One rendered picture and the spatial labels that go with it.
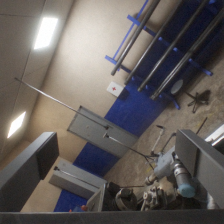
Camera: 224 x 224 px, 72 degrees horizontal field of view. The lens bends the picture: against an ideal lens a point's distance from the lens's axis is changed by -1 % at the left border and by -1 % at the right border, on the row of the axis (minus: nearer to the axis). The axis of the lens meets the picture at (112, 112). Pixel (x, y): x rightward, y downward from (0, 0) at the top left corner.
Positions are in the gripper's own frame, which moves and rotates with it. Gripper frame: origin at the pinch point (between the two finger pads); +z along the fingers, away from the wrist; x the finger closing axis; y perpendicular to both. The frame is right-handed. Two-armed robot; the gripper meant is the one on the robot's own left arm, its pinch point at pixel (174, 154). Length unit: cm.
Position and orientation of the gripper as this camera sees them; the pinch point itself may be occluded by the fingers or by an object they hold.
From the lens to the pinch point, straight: 139.1
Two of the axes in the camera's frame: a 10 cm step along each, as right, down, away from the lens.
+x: -4.2, 7.7, 4.8
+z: 1.0, -4.9, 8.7
